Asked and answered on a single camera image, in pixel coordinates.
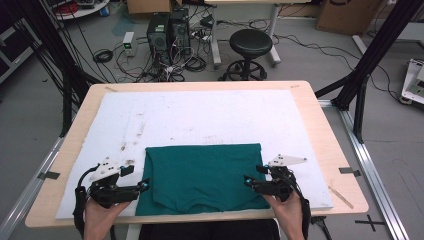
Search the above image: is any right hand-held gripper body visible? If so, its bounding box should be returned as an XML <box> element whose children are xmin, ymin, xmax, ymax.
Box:
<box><xmin>252</xmin><ymin>153</ymin><xmax>308</xmax><ymax>203</ymax></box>

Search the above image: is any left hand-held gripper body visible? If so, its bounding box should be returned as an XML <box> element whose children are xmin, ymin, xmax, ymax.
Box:
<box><xmin>87</xmin><ymin>156</ymin><xmax>142</xmax><ymax>210</ymax></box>

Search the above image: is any green long-sleeved shirt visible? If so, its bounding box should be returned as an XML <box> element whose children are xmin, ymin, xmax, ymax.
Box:
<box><xmin>135</xmin><ymin>142</ymin><xmax>271</xmax><ymax>217</ymax></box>

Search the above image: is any person's left hand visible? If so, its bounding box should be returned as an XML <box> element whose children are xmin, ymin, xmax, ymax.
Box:
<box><xmin>82</xmin><ymin>198</ymin><xmax>132</xmax><ymax>235</ymax></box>

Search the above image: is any person's right hand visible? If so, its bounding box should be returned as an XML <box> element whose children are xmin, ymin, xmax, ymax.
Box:
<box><xmin>262</xmin><ymin>191</ymin><xmax>305</xmax><ymax>232</ymax></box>

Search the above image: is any black tape strip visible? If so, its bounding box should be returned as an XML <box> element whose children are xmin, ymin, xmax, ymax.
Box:
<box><xmin>36</xmin><ymin>170</ymin><xmax>61</xmax><ymax>181</ymax></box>
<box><xmin>338</xmin><ymin>166</ymin><xmax>362</xmax><ymax>178</ymax></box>

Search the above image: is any thin wooden stick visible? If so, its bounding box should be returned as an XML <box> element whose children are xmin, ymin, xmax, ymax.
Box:
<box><xmin>327</xmin><ymin>185</ymin><xmax>355</xmax><ymax>210</ymax></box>

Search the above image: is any person's dark clothing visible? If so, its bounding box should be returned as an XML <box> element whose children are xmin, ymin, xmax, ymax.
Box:
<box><xmin>138</xmin><ymin>218</ymin><xmax>282</xmax><ymax>240</ymax></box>

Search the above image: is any white foam mat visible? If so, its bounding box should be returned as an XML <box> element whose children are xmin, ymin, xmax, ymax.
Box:
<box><xmin>54</xmin><ymin>89</ymin><xmax>335</xmax><ymax>221</ymax></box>

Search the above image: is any black tape cross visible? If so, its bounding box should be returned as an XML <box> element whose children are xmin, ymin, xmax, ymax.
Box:
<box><xmin>354</xmin><ymin>214</ymin><xmax>386</xmax><ymax>233</ymax></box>

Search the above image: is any black round stool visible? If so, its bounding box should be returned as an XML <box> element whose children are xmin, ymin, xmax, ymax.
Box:
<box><xmin>217</xmin><ymin>28</ymin><xmax>280</xmax><ymax>82</ymax></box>

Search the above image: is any small white device green light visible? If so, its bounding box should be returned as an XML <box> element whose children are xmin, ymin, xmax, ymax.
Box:
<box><xmin>121</xmin><ymin>31</ymin><xmax>136</xmax><ymax>57</ymax></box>

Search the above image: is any black computer tower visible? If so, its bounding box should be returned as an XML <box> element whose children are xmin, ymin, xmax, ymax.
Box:
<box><xmin>169</xmin><ymin>7</ymin><xmax>192</xmax><ymax>56</ymax></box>
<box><xmin>146</xmin><ymin>12</ymin><xmax>172</xmax><ymax>65</ymax></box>

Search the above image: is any white desk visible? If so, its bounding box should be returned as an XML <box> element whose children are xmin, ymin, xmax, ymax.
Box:
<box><xmin>203</xmin><ymin>0</ymin><xmax>313</xmax><ymax>67</ymax></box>

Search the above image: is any black cabinet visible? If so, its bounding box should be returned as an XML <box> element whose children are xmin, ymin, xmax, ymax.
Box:
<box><xmin>0</xmin><ymin>16</ymin><xmax>43</xmax><ymax>85</ymax></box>

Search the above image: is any flat cardboard box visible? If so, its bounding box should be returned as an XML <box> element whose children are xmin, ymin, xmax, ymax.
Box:
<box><xmin>126</xmin><ymin>0</ymin><xmax>183</xmax><ymax>15</ymax></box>

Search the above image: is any round white table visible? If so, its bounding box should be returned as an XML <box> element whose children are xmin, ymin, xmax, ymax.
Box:
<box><xmin>45</xmin><ymin>0</ymin><xmax>112</xmax><ymax>22</ymax></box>

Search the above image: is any white equipment board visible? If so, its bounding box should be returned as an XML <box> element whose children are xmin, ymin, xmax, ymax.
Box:
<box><xmin>400</xmin><ymin>58</ymin><xmax>424</xmax><ymax>108</ymax></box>

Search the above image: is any large cardboard box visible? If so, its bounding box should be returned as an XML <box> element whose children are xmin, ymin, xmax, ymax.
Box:
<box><xmin>314</xmin><ymin>0</ymin><xmax>384</xmax><ymax>36</ymax></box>

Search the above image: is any left hand-held gripper cable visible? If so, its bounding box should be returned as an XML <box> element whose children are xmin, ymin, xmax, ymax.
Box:
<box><xmin>72</xmin><ymin>162</ymin><xmax>102</xmax><ymax>238</ymax></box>

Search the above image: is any hand-held gripper cable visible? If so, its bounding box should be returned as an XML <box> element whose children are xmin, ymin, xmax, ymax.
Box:
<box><xmin>72</xmin><ymin>162</ymin><xmax>102</xmax><ymax>238</ymax></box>
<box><xmin>292</xmin><ymin>173</ymin><xmax>334</xmax><ymax>240</ymax></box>

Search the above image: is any right hand-held gripper cable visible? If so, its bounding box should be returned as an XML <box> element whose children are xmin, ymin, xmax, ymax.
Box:
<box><xmin>292</xmin><ymin>173</ymin><xmax>334</xmax><ymax>240</ymax></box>

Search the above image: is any aluminium rail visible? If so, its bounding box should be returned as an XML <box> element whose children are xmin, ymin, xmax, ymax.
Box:
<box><xmin>318</xmin><ymin>98</ymin><xmax>412</xmax><ymax>240</ymax></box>
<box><xmin>0</xmin><ymin>136</ymin><xmax>66</xmax><ymax>240</ymax></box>

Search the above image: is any black metal frame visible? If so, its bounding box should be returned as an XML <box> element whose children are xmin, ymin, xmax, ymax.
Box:
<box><xmin>0</xmin><ymin>0</ymin><xmax>105</xmax><ymax>138</ymax></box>
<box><xmin>314</xmin><ymin>0</ymin><xmax>424</xmax><ymax>145</ymax></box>

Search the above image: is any tangle of floor cables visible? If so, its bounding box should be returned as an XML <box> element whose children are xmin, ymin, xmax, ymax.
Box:
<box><xmin>114</xmin><ymin>49</ymin><xmax>208</xmax><ymax>84</ymax></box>

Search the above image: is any coiled black cable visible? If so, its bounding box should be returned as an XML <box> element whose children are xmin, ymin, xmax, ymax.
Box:
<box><xmin>92</xmin><ymin>48</ymin><xmax>115</xmax><ymax>65</ymax></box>

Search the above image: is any long black floor cable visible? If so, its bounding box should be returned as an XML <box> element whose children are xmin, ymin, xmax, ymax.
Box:
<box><xmin>273</xmin><ymin>32</ymin><xmax>405</xmax><ymax>103</ymax></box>

